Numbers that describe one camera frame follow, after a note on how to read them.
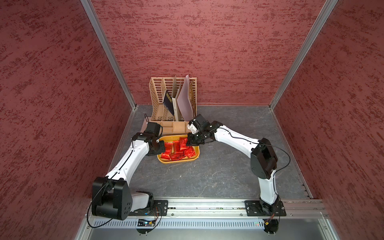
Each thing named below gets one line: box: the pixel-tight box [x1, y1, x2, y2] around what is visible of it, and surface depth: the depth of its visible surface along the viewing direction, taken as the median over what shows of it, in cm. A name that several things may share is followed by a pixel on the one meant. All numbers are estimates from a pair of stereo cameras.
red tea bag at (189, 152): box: [183, 146, 196, 158], surface depth 89 cm
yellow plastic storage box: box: [158, 134, 188, 144], surface depth 91 cm
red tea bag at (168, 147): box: [164, 142, 174, 154], surface depth 89 cm
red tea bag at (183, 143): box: [179, 137, 189, 151], surface depth 87 cm
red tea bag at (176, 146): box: [173, 140, 180, 154], surface depth 90 cm
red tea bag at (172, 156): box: [160, 152, 185, 161], surface depth 86 cm
